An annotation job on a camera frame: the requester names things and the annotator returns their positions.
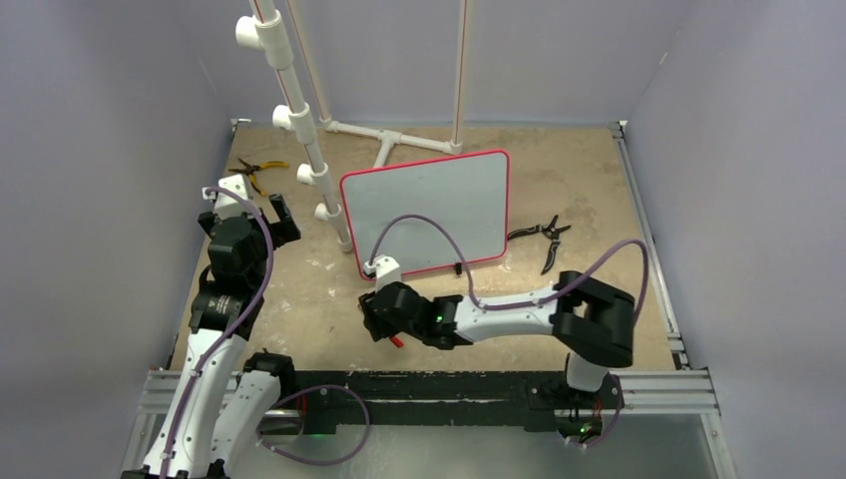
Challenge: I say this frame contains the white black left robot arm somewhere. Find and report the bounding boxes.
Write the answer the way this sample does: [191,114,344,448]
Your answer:
[121,187,301,478]

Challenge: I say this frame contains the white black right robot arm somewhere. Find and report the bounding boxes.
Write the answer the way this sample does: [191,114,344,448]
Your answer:
[358,270,639,406]

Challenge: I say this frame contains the yellow black needle-nose pliers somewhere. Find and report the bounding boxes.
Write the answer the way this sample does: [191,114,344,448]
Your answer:
[229,158,289,198]

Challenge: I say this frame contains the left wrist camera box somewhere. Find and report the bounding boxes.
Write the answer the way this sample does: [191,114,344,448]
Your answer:
[202,174,256,220]

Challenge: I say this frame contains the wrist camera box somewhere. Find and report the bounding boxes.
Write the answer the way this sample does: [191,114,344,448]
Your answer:
[363,254,402,291]
[202,174,256,220]

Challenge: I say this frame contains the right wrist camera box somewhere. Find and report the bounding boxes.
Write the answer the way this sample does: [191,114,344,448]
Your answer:
[363,254,402,291]

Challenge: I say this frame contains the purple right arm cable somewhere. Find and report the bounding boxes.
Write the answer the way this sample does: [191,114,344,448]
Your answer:
[367,214,651,325]

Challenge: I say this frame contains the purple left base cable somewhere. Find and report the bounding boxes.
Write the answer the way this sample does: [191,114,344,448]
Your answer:
[255,384,371,467]

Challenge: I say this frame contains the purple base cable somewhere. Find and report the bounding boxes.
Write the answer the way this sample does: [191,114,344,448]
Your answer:
[562,376,626,451]
[255,384,371,467]

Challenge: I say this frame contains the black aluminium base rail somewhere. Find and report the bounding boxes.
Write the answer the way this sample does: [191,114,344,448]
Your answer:
[140,370,717,440]

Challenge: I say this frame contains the white PVC pipe frame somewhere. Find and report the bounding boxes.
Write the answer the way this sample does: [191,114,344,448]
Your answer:
[235,1,474,252]

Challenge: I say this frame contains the black handled pliers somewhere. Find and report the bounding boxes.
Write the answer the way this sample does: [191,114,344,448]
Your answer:
[507,214,573,276]

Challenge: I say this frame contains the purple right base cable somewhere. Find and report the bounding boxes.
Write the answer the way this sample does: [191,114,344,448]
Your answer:
[562,376,626,451]

